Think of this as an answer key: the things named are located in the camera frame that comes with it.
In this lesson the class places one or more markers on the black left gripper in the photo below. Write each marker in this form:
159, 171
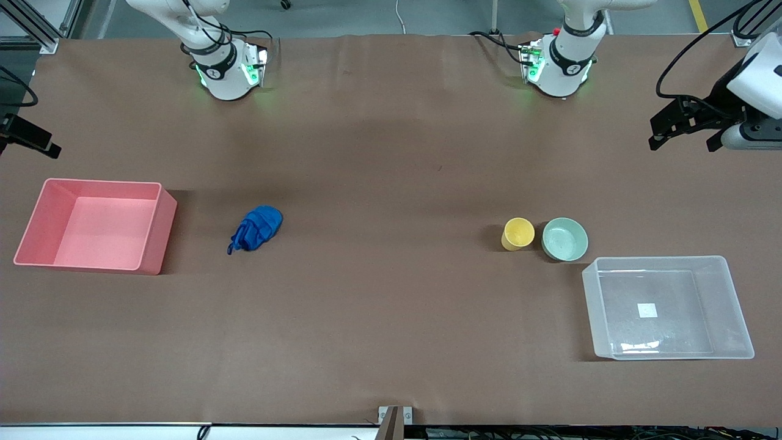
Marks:
719, 104

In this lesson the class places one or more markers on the light green bowl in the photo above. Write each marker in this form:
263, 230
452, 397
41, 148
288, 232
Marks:
565, 239

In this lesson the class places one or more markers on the yellow cup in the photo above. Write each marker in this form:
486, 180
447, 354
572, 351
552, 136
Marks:
517, 235

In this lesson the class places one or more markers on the blue cloth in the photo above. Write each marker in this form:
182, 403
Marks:
259, 227

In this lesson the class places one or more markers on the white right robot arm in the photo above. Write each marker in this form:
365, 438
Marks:
223, 82

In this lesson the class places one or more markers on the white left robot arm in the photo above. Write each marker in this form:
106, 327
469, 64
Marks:
565, 73

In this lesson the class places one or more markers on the left arm base connector plate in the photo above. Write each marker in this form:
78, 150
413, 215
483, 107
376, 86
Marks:
530, 64

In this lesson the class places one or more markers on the right arm base connector plate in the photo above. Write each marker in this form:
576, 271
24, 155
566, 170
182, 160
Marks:
255, 67

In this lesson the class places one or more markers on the pink plastic box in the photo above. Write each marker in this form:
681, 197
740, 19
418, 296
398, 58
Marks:
98, 229

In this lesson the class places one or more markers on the clear plastic box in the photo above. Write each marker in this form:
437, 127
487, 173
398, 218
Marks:
702, 305

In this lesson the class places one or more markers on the white square label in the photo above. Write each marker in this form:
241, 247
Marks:
647, 310

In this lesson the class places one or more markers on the brown table cover sheet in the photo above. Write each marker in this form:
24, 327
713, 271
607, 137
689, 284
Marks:
391, 183

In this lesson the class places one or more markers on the aluminium frame profile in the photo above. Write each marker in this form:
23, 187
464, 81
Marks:
36, 27
742, 40

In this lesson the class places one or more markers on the metal table edge bracket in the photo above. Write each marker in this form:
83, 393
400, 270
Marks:
391, 421

